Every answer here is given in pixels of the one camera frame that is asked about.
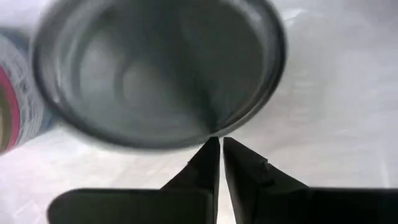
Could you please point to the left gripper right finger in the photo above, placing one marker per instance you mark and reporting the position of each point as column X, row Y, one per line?
column 295, row 207

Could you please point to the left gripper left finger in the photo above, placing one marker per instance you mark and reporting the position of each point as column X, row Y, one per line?
column 155, row 207

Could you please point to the green tuna can silver lid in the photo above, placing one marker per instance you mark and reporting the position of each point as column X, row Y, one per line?
column 155, row 71

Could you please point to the blue salmon can gold lid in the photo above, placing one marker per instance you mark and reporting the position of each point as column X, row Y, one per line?
column 15, row 102

